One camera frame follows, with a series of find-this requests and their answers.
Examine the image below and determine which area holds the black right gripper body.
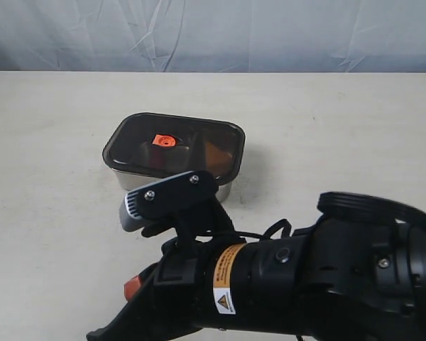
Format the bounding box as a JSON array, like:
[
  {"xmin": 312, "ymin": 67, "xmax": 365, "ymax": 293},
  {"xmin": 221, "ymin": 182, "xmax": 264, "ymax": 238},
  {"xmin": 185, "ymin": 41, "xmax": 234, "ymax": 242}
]
[{"xmin": 86, "ymin": 236, "xmax": 256, "ymax": 340}]

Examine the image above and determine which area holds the dark transparent lunch box lid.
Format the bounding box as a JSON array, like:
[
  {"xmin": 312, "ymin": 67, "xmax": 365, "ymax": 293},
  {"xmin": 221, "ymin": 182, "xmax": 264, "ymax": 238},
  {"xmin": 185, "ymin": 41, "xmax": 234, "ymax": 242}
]
[{"xmin": 102, "ymin": 112, "xmax": 246, "ymax": 185}]

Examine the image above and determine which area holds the yellow toy cheese wedge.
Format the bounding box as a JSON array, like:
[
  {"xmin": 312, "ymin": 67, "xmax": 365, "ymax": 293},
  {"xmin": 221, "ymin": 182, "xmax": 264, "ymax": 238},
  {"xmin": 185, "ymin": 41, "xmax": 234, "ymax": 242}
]
[{"xmin": 204, "ymin": 141, "xmax": 233, "ymax": 173}]

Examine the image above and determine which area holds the red toy sausage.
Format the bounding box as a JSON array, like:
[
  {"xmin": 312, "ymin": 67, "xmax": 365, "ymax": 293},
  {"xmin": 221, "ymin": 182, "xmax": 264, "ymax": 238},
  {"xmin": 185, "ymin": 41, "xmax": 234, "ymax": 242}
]
[{"xmin": 149, "ymin": 146, "xmax": 165, "ymax": 170}]

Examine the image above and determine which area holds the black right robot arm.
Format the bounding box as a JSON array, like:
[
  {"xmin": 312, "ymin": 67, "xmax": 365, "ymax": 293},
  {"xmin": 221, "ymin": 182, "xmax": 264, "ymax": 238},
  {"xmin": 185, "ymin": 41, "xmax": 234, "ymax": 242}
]
[{"xmin": 86, "ymin": 192, "xmax": 426, "ymax": 340}]

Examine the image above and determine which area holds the stainless steel lunch box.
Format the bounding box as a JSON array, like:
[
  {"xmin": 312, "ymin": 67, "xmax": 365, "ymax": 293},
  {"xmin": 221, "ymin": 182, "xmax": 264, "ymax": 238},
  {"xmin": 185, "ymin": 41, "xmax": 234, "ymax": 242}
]
[{"xmin": 113, "ymin": 169, "xmax": 234, "ymax": 202}]

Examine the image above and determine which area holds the blue-grey backdrop cloth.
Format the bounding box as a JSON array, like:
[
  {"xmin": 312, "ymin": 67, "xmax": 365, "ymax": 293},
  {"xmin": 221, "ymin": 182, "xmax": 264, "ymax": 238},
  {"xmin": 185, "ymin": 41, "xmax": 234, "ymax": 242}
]
[{"xmin": 0, "ymin": 1, "xmax": 426, "ymax": 72}]

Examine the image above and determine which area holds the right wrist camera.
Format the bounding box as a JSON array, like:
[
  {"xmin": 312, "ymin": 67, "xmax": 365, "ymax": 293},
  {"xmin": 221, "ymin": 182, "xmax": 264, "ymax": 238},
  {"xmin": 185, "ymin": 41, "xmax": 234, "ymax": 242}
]
[{"xmin": 119, "ymin": 170, "xmax": 235, "ymax": 247}]

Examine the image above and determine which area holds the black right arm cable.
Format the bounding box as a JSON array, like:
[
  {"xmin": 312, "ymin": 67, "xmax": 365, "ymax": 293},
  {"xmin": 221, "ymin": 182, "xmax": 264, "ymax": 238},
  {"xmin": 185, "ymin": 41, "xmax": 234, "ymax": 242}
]
[{"xmin": 195, "ymin": 191, "xmax": 426, "ymax": 246}]

